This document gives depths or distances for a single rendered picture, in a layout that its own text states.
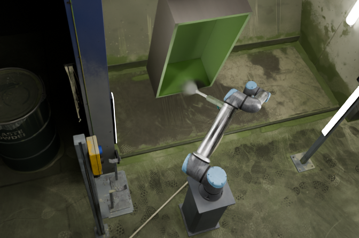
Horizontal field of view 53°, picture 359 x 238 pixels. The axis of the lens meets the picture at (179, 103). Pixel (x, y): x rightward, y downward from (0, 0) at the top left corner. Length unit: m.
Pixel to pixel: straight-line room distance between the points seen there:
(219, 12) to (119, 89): 1.85
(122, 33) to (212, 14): 1.72
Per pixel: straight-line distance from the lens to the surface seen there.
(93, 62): 2.17
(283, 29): 4.90
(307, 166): 4.04
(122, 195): 2.67
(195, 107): 4.01
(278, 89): 4.46
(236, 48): 4.62
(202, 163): 2.68
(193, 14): 2.57
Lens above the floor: 3.28
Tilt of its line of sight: 54 degrees down
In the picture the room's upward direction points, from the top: 10 degrees clockwise
